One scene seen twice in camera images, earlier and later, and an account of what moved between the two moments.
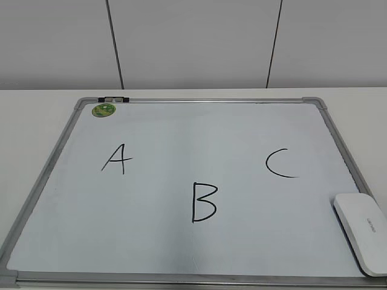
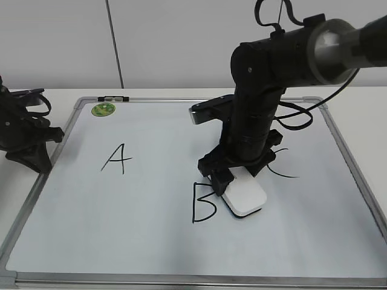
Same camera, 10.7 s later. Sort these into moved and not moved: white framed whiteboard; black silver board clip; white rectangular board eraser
Moved: white rectangular board eraser
Not moved: white framed whiteboard; black silver board clip
